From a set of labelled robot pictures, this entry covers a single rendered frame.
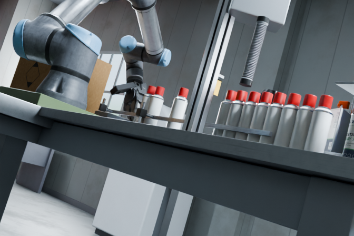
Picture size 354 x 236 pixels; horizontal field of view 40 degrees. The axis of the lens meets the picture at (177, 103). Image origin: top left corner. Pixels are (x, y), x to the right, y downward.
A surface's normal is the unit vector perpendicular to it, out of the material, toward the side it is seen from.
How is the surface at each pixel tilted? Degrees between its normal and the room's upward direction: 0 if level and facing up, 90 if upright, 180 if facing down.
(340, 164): 90
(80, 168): 90
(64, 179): 90
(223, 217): 90
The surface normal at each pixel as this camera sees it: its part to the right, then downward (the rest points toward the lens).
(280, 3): 0.07, -0.13
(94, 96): 0.69, 0.09
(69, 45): -0.25, -0.22
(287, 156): -0.74, -0.31
